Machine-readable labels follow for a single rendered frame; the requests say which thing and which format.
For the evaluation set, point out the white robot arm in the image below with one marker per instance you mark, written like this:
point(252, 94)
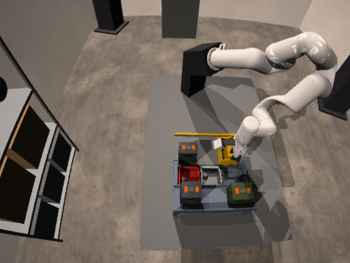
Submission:
point(280, 56)

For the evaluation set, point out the yellow bin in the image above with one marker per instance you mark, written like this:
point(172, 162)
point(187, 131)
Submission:
point(227, 155)

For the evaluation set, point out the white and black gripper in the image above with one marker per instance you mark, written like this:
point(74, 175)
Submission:
point(238, 152)

